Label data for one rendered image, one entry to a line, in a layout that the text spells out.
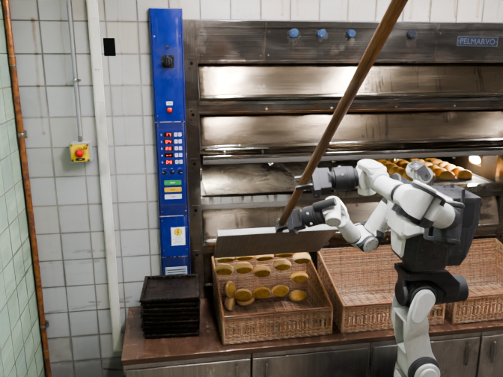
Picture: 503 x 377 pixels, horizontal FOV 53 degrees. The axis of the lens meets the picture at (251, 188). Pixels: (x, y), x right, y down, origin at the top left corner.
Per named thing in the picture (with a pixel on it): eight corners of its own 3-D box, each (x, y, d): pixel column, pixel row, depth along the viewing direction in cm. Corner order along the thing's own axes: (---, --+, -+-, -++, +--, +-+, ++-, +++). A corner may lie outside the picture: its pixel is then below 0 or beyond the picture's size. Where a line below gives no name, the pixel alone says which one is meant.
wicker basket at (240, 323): (210, 300, 290) (209, 254, 283) (306, 292, 300) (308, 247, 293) (221, 346, 244) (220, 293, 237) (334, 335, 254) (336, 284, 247)
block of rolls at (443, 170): (366, 162, 368) (367, 155, 366) (428, 160, 375) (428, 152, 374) (404, 182, 310) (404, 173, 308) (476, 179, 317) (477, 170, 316)
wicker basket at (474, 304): (406, 285, 309) (410, 242, 302) (490, 278, 319) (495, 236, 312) (451, 325, 262) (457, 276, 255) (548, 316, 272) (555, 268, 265)
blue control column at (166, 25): (166, 265, 484) (156, 28, 430) (183, 263, 487) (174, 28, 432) (167, 393, 300) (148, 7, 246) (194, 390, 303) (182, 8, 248)
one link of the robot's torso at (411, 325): (424, 363, 233) (421, 271, 220) (444, 387, 216) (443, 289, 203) (392, 370, 231) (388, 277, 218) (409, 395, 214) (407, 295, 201)
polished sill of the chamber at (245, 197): (200, 202, 283) (200, 194, 282) (495, 188, 312) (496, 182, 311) (201, 205, 278) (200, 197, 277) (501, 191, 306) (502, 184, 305)
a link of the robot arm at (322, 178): (311, 159, 180) (343, 156, 180) (308, 170, 189) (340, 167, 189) (316, 192, 175) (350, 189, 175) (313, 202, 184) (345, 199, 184)
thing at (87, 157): (72, 160, 261) (70, 141, 258) (93, 159, 262) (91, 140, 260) (69, 163, 254) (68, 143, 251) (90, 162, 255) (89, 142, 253)
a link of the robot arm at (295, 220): (296, 238, 223) (321, 231, 218) (287, 233, 215) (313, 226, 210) (292, 211, 227) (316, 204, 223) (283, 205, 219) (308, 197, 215)
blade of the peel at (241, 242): (337, 229, 232) (337, 223, 233) (218, 235, 224) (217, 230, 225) (319, 251, 265) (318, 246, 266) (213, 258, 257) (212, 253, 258)
